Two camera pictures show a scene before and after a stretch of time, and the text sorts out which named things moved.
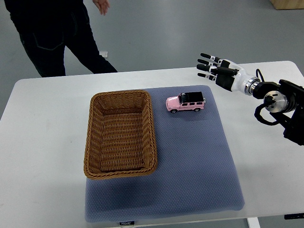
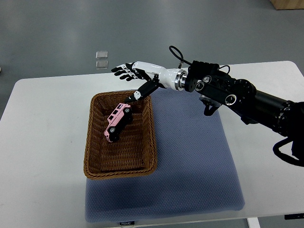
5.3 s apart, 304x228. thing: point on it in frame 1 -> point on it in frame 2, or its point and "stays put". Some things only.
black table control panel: [294, 216] stays put
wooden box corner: [288, 4] stays put
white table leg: [253, 222] stays put
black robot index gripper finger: [213, 78] -> [139, 75]
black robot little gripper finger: [214, 58] -> [128, 65]
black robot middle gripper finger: [206, 68] -> [123, 72]
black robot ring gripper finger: [205, 62] -> [120, 68]
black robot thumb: [224, 71] -> [146, 89]
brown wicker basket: [120, 140] stays put
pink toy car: [194, 100] -> [120, 118]
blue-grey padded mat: [194, 175] stays put
